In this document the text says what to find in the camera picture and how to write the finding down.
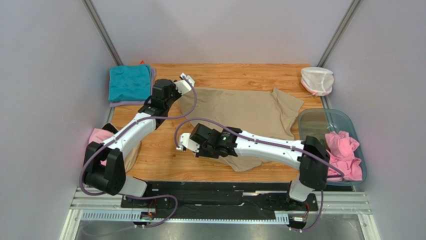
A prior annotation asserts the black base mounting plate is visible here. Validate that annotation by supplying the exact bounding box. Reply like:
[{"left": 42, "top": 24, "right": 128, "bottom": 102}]
[{"left": 119, "top": 180, "right": 354, "bottom": 221}]

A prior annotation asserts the aluminium frame rail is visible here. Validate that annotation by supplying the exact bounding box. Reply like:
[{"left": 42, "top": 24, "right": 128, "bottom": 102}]
[{"left": 60, "top": 181, "right": 380, "bottom": 240}]

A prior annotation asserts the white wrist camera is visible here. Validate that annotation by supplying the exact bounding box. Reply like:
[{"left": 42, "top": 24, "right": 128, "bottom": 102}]
[
  {"left": 176, "top": 133, "right": 200, "bottom": 153},
  {"left": 174, "top": 72, "right": 195, "bottom": 95}
]

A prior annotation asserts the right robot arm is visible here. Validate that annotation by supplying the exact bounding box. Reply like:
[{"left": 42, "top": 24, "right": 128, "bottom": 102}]
[{"left": 178, "top": 123, "right": 330, "bottom": 202}]

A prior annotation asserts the beige cloth at left edge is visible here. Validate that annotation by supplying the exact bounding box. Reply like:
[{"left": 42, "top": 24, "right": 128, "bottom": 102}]
[{"left": 124, "top": 142, "right": 141, "bottom": 173}]

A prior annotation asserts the left aluminium corner post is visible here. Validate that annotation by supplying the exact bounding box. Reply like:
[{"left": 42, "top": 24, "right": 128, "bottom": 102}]
[{"left": 82, "top": 0, "right": 123, "bottom": 66}]

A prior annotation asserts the aluminium corner post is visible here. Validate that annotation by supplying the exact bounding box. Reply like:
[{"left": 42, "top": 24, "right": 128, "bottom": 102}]
[
  {"left": 316, "top": 0, "right": 363, "bottom": 68},
  {"left": 82, "top": 0, "right": 123, "bottom": 66}
]

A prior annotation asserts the right aluminium corner post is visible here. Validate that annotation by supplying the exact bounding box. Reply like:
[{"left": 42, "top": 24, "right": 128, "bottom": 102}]
[{"left": 316, "top": 0, "right": 363, "bottom": 68}]

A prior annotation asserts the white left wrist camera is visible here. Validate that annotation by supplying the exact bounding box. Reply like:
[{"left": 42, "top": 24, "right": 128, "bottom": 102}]
[{"left": 174, "top": 72, "right": 195, "bottom": 95}]

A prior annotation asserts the teal folded t-shirt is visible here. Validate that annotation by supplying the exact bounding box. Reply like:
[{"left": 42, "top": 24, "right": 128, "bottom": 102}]
[{"left": 108, "top": 64, "right": 153, "bottom": 103}]

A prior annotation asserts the beige t-shirt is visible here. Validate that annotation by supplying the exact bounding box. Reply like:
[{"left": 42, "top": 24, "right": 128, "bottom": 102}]
[{"left": 178, "top": 87, "right": 305, "bottom": 173}]

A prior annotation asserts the pink t-shirt in bin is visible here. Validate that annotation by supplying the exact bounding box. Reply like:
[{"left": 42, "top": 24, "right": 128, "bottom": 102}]
[{"left": 325, "top": 130, "right": 363, "bottom": 182}]

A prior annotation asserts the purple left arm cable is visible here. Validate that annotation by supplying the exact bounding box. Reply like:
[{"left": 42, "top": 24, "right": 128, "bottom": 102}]
[{"left": 79, "top": 76, "right": 198, "bottom": 231}]

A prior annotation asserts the white mesh laundry bag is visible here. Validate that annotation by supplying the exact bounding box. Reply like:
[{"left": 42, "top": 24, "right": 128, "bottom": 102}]
[{"left": 300, "top": 66, "right": 335, "bottom": 97}]

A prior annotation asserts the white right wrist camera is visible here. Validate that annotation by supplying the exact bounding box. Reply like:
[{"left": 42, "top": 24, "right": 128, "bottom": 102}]
[{"left": 176, "top": 133, "right": 200, "bottom": 153}]

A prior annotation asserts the pink cloth at left edge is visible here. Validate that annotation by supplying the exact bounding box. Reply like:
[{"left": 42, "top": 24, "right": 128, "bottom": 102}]
[{"left": 87, "top": 127, "right": 116, "bottom": 167}]

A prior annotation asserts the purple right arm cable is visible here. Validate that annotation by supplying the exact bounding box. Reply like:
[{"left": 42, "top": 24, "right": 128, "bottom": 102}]
[{"left": 174, "top": 117, "right": 346, "bottom": 233}]

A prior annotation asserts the clear teal plastic bin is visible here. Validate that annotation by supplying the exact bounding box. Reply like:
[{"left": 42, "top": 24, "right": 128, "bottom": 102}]
[{"left": 298, "top": 108, "right": 367, "bottom": 187}]

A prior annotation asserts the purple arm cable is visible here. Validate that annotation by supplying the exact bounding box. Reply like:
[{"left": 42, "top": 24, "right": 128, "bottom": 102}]
[
  {"left": 79, "top": 76, "right": 198, "bottom": 231},
  {"left": 174, "top": 117, "right": 346, "bottom": 233}
]

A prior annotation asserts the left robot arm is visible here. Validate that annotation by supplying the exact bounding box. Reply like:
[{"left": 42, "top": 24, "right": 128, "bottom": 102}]
[{"left": 79, "top": 74, "right": 195, "bottom": 197}]

